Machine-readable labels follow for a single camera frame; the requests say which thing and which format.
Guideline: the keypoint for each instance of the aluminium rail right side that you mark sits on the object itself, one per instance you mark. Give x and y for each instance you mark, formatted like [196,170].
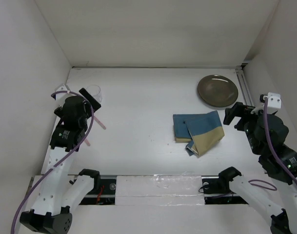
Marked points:
[244,84]

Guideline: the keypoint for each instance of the clear plastic cup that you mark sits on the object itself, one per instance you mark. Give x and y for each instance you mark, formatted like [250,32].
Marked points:
[95,92]

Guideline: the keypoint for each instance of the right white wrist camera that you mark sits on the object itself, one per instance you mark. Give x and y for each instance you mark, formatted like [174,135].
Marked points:
[273,101]

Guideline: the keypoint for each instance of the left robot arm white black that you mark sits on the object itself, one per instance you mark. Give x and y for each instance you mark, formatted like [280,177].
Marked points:
[52,211]

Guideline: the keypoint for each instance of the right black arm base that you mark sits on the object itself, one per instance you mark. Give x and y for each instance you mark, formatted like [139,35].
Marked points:
[215,192]

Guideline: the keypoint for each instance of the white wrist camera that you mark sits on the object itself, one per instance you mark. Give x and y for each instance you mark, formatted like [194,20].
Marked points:
[273,101]
[61,93]

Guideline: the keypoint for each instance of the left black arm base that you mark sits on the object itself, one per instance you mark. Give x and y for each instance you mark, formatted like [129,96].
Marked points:
[104,191]

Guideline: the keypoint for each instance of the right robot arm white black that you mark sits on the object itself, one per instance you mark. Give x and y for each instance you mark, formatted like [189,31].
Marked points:
[266,134]

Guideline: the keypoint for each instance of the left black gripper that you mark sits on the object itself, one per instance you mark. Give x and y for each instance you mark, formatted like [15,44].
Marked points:
[95,105]

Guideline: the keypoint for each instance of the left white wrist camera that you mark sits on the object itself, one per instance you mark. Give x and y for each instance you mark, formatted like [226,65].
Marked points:
[61,93]

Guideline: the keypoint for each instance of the blue beige cloth placemat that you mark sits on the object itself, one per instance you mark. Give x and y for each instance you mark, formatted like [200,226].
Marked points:
[201,132]

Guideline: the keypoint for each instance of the pink handled knife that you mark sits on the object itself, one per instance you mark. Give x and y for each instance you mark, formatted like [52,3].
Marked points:
[99,123]

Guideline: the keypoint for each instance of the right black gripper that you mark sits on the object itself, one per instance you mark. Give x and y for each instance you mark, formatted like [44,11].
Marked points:
[238,108]

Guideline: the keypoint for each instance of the dark olive round plate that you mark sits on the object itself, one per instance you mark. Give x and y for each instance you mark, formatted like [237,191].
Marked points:
[217,91]

